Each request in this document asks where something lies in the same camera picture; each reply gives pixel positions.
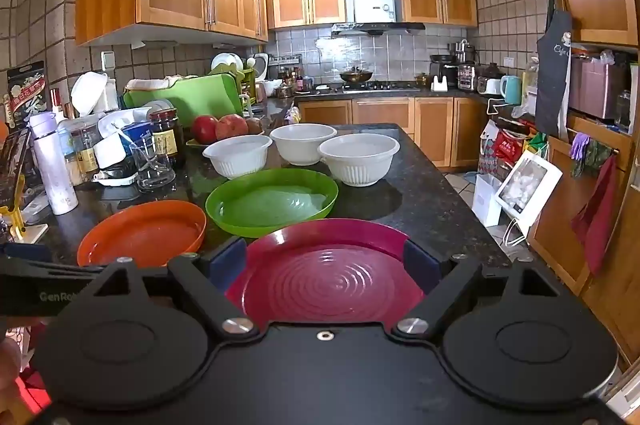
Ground wooden shelf unit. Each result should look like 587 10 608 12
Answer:
527 38 640 351

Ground red towel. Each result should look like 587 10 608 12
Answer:
571 155 618 276

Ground black snack bag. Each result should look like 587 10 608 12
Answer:
6 61 51 128

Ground dark sauce jar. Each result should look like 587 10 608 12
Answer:
149 108 186 168

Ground beige fruit tray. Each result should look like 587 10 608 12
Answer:
186 130 266 149

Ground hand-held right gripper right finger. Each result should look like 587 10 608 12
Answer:
391 237 563 341

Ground row of condiment bottles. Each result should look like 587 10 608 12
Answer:
277 65 313 91

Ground person's left hand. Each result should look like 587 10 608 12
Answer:
0 337 23 406

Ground green plastic plate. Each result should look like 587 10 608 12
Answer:
205 168 339 238

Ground white plastic bowl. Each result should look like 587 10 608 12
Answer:
202 135 273 179
270 124 338 166
318 134 401 187

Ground white paper bag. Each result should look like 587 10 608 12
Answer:
472 174 503 227

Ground red apple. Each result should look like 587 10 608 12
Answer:
216 114 249 140
192 116 219 144

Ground purple-lid water bottle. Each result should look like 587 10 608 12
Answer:
28 112 79 216

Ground red gift bag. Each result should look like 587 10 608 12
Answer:
477 120 531 178

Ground white box with window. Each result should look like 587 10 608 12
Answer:
495 150 563 231

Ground dark apron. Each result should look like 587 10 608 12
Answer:
535 0 573 138

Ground glass measuring cup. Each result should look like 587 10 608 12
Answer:
129 139 176 191

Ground green cutting board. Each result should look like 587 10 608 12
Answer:
123 72 244 128

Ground pink storage box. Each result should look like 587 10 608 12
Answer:
570 55 631 120

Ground orange plastic plate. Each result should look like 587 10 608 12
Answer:
77 200 208 268

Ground white cloth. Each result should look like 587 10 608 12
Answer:
125 75 198 93

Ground yellow phone stand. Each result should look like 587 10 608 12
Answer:
0 172 28 240

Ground mint electric kettle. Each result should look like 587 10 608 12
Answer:
500 76 523 105

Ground black coffee machine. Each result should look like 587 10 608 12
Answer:
430 54 458 88

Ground white rice cooker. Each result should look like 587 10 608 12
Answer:
252 52 271 81

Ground black range hood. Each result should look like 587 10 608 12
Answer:
331 22 426 37

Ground clear plastic container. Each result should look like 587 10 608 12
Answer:
141 100 176 118

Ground green dish rack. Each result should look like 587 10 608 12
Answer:
207 62 261 103

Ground purple rubber glove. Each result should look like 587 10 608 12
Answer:
570 132 592 161

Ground white round container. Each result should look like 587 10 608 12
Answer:
94 138 133 169

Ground wooden base cabinets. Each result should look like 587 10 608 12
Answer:
297 96 488 168

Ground white plastic bag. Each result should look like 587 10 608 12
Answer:
71 72 118 116

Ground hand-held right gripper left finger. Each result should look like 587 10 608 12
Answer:
87 236 261 341

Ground blue tissue box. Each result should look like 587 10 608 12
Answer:
120 121 156 151

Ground gas stove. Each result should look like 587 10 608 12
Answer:
342 82 421 93

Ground dark wok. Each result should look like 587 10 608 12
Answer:
340 68 374 84

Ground magenta plastic plate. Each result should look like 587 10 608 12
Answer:
226 218 426 323

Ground white plates in rack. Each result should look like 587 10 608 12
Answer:
211 53 244 73

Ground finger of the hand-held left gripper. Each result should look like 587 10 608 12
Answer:
0 243 53 258
0 257 108 280

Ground tall steel pot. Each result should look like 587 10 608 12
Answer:
452 39 476 63

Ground glass jar yellow label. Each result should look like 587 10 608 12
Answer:
57 118 101 185

